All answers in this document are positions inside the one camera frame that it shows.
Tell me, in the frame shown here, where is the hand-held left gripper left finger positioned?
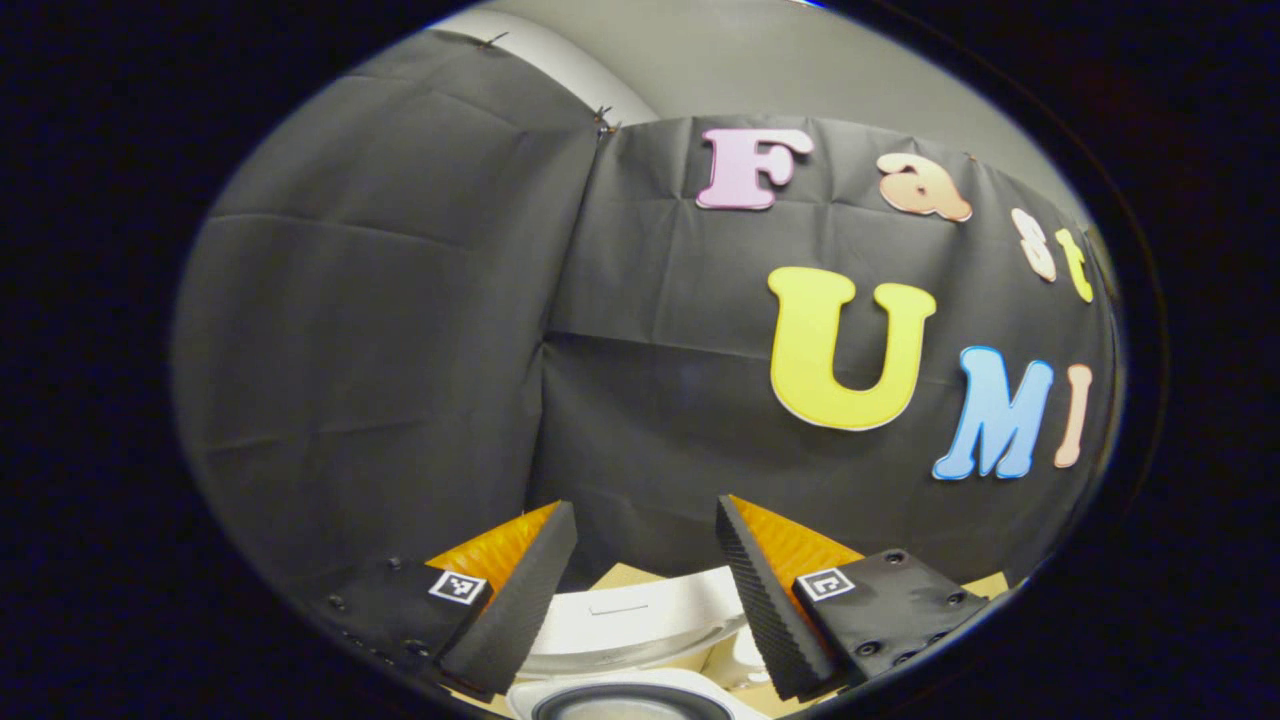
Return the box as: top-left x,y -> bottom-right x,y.
300,500 -> 579,699

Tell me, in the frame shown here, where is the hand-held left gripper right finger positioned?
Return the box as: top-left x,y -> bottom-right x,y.
715,493 -> 1001,701

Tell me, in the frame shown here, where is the white rice cooker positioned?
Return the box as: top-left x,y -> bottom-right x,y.
505,565 -> 771,720

